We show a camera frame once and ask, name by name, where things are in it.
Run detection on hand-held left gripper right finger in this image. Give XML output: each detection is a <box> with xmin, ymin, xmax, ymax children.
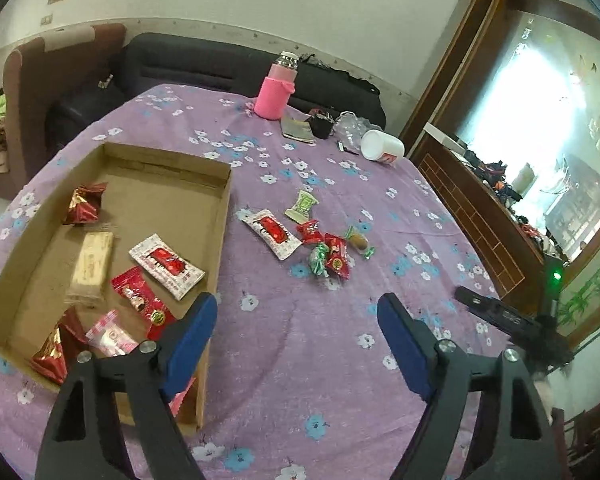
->
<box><xmin>377</xmin><ymin>292</ymin><xmax>556</xmax><ymax>480</ymax></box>

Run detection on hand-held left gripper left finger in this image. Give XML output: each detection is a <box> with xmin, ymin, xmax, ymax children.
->
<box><xmin>35</xmin><ymin>291</ymin><xmax>218</xmax><ymax>480</ymax></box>

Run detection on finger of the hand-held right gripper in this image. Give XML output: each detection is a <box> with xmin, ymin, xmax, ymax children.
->
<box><xmin>454</xmin><ymin>286</ymin><xmax>537</xmax><ymax>335</ymax></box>

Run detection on red packet yellow emblem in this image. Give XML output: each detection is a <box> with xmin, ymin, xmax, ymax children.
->
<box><xmin>111</xmin><ymin>266</ymin><xmax>177</xmax><ymax>342</ymax></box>
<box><xmin>326</xmin><ymin>247</ymin><xmax>355</xmax><ymax>282</ymax></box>

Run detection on pink cartoon snack packet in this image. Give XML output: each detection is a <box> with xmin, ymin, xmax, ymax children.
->
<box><xmin>85</xmin><ymin>309</ymin><xmax>197</xmax><ymax>413</ymax></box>

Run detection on white red printed snack packet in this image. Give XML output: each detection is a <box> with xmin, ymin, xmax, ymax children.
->
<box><xmin>243</xmin><ymin>208</ymin><xmax>302</xmax><ymax>261</ymax></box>
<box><xmin>129</xmin><ymin>232</ymin><xmax>206</xmax><ymax>302</ymax></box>

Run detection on cream biscuit packet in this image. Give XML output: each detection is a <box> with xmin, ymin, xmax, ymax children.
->
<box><xmin>65</xmin><ymin>230</ymin><xmax>117</xmax><ymax>308</ymax></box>

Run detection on dark red foil snack packet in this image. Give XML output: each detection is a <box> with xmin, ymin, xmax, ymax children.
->
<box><xmin>61</xmin><ymin>181</ymin><xmax>108</xmax><ymax>226</ymax></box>
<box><xmin>30</xmin><ymin>306</ymin><xmax>88</xmax><ymax>386</ymax></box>

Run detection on cardboard box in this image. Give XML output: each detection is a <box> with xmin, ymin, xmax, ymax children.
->
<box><xmin>0</xmin><ymin>141</ymin><xmax>232</xmax><ymax>431</ymax></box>

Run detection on person's right forearm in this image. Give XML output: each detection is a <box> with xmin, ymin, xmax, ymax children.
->
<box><xmin>534</xmin><ymin>370</ymin><xmax>557</xmax><ymax>428</ymax></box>

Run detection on purple floral tablecloth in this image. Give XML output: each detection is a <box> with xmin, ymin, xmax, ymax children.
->
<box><xmin>0</xmin><ymin>82</ymin><xmax>511</xmax><ymax>480</ymax></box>

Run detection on wooden cabinet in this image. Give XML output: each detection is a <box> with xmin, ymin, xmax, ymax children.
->
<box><xmin>410</xmin><ymin>122</ymin><xmax>561</xmax><ymax>306</ymax></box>

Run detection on dark wooden chair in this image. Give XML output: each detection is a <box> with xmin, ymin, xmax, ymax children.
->
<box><xmin>550</xmin><ymin>407</ymin><xmax>600</xmax><ymax>480</ymax></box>

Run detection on green yellow snack packet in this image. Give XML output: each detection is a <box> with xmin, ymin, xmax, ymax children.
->
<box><xmin>344</xmin><ymin>226</ymin><xmax>377</xmax><ymax>260</ymax></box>

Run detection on green heart wrapped candy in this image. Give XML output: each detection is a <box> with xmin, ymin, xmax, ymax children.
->
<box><xmin>307</xmin><ymin>241</ymin><xmax>333</xmax><ymax>278</ymax></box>

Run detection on red wrapped candy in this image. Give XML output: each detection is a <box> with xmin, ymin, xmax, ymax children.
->
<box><xmin>322</xmin><ymin>232</ymin><xmax>348</xmax><ymax>256</ymax></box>

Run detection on red white small snack packet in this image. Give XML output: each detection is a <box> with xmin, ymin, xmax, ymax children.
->
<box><xmin>295</xmin><ymin>220</ymin><xmax>323</xmax><ymax>246</ymax></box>

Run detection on green white snack packet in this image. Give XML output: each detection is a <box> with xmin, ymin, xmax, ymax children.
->
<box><xmin>285</xmin><ymin>190</ymin><xmax>319</xmax><ymax>223</ymax></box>

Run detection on white flat box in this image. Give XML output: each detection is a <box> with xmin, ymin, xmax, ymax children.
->
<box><xmin>424</xmin><ymin>122</ymin><xmax>466</xmax><ymax>153</ymax></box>

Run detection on white plastic jar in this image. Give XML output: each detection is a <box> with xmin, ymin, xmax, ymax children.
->
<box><xmin>361</xmin><ymin>129</ymin><xmax>406</xmax><ymax>165</ymax></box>

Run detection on clear plastic cup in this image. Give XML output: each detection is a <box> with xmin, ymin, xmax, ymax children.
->
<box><xmin>334</xmin><ymin>111</ymin><xmax>376</xmax><ymax>153</ymax></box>

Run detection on small black pouch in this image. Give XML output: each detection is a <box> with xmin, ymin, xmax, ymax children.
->
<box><xmin>307</xmin><ymin>112</ymin><xmax>336</xmax><ymax>140</ymax></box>

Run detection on olive notebook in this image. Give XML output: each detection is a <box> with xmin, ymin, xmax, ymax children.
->
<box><xmin>280</xmin><ymin>112</ymin><xmax>317</xmax><ymax>146</ymax></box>

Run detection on black bag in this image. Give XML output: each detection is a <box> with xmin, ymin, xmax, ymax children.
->
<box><xmin>47</xmin><ymin>77</ymin><xmax>126</xmax><ymax>153</ymax></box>

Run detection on pink sleeved bottle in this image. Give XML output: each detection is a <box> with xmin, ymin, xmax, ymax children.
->
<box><xmin>253</xmin><ymin>51</ymin><xmax>301</xmax><ymax>120</ymax></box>

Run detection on dark clothes on sofa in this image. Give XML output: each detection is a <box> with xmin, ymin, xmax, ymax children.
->
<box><xmin>300</xmin><ymin>52</ymin><xmax>381</xmax><ymax>93</ymax></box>

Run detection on black sofa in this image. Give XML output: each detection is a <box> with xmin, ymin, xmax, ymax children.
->
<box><xmin>117</xmin><ymin>32</ymin><xmax>387</xmax><ymax>128</ymax></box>

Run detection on brown armchair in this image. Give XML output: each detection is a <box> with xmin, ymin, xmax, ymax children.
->
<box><xmin>2</xmin><ymin>24</ymin><xmax>127</xmax><ymax>186</ymax></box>

